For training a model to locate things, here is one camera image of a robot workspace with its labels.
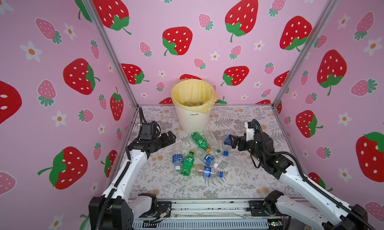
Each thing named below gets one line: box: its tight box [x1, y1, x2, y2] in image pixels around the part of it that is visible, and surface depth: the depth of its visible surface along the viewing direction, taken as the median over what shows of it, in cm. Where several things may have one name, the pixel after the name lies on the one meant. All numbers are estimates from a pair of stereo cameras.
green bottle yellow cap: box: [180, 149, 195, 177], surface depth 87 cm
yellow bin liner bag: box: [171, 79, 217, 114], surface depth 99 cm
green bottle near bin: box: [192, 131, 211, 154], surface depth 96 cm
